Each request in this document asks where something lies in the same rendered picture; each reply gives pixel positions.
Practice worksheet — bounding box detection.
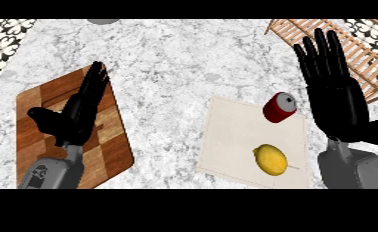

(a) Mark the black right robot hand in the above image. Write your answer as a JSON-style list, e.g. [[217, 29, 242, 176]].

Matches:
[[293, 27, 378, 144]]

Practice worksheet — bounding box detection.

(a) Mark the grey round object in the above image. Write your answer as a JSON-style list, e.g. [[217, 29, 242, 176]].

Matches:
[[87, 19, 121, 26]]

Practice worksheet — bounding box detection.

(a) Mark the beige placemat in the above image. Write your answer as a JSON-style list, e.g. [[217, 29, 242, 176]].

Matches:
[[197, 95, 313, 190]]

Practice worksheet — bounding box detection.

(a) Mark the yellow lemon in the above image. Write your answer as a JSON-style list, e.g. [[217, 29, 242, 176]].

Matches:
[[251, 143, 290, 177]]

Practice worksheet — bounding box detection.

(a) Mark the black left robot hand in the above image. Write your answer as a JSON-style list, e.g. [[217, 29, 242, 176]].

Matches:
[[27, 60, 111, 148]]

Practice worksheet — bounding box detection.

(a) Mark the brown wooden cutting board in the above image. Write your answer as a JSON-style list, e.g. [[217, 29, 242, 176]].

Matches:
[[15, 62, 136, 190]]

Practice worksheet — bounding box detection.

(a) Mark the wooden tiered shelf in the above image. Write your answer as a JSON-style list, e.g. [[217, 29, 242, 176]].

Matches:
[[265, 19, 378, 104]]

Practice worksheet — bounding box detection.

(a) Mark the red can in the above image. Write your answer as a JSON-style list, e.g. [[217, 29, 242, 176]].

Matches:
[[262, 91, 298, 124]]

